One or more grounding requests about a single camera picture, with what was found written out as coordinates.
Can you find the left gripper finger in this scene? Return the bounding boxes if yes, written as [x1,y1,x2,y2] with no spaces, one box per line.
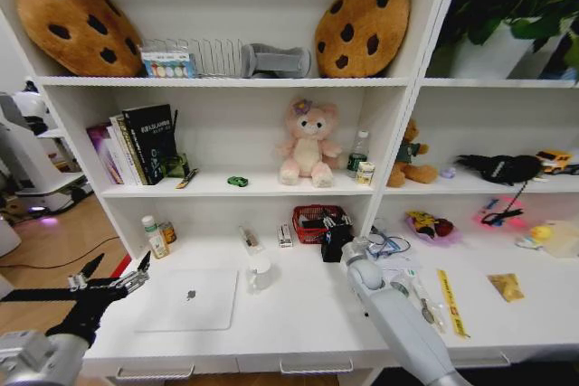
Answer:
[66,253,107,293]
[112,249,153,296]

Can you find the bottle with yellow liquid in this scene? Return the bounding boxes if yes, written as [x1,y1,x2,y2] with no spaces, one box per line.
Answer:
[140,214,171,260]

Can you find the small white box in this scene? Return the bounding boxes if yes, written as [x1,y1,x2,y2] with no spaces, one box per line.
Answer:
[277,223,295,249]

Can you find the silver laptop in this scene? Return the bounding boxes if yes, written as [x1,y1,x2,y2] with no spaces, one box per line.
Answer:
[134,268,240,334]

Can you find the clear water bottle green label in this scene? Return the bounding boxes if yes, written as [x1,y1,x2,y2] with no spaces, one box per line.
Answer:
[346,129,371,180]

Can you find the white paper packet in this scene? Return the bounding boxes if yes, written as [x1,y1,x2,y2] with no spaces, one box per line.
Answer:
[375,253,422,275]

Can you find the pink plush toy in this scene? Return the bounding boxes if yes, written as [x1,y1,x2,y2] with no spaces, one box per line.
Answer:
[275,97,344,189]

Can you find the clear wrapped tube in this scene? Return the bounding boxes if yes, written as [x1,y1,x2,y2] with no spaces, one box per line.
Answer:
[389,268,427,297]

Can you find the white mug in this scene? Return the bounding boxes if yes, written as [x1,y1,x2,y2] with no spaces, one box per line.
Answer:
[245,253,278,296]

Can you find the clear snack packet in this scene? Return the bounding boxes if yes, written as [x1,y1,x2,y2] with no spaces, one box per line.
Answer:
[238,224,264,255]

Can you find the brown teddy bear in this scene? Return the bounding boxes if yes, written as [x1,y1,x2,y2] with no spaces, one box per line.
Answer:
[385,118,440,189]

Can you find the black yellow utility knife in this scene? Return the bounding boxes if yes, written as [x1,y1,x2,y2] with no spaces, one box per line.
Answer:
[175,167,201,191]

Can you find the plastic wrapped spoon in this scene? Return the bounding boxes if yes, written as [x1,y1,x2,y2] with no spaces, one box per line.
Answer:
[412,276,448,334]

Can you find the green glass holder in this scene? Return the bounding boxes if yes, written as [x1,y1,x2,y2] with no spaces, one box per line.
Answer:
[164,152,191,179]

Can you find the white books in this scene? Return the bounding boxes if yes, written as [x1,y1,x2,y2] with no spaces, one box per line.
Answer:
[106,114,147,186]

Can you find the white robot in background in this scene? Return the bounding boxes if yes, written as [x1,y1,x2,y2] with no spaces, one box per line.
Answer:
[0,90,95,216]

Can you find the purple book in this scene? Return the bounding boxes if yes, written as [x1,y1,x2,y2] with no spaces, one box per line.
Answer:
[85,123,125,185]

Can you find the yellow strip packet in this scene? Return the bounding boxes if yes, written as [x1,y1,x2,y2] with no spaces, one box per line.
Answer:
[435,268,471,340]

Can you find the black book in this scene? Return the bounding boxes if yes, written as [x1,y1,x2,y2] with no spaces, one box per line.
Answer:
[121,103,179,186]

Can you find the pink glowing gadget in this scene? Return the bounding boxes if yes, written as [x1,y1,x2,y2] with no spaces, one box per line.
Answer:
[471,195,528,230]

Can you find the gold foil packet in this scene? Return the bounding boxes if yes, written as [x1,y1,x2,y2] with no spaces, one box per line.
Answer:
[487,272,527,303]

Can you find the yellow duck toy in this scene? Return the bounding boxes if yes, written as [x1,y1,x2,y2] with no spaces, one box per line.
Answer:
[517,222,555,249]

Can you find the small cookie plush pillow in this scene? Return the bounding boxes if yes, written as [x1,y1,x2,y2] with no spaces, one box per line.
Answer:
[314,0,413,80]

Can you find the yellow toy truck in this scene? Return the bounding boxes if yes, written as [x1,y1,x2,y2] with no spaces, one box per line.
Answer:
[535,148,574,175]

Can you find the box with coloured dots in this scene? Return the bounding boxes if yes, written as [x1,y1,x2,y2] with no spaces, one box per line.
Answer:
[139,45,197,80]

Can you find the translucent plastic bag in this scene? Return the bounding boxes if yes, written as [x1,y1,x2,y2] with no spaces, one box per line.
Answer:
[542,219,579,260]

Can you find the white plant pot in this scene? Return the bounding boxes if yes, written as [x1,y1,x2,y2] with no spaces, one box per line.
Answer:
[451,18,567,80]

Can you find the white shelf unit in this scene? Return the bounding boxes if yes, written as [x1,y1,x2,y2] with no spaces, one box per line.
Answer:
[0,0,579,386]

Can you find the large cookie plush pillow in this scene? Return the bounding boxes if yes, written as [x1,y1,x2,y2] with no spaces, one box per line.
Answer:
[13,0,147,78]

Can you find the red wire basket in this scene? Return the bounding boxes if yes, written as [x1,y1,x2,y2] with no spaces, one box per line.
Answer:
[291,204,355,248]

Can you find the black floor cable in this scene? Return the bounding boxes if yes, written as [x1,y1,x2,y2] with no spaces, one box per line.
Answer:
[0,233,119,270]

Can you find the blue cord glasses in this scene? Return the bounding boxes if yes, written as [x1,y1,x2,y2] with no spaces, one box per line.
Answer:
[365,226,412,261]

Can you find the silver drawer handle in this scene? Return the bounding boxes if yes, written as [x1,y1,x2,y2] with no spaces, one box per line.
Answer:
[279,356,355,375]
[451,351,512,368]
[116,363,196,381]

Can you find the black hanging cord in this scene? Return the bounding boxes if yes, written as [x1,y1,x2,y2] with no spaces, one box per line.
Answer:
[480,176,531,225]

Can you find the silver wire rack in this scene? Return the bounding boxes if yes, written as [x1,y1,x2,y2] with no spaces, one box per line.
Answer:
[142,37,248,80]

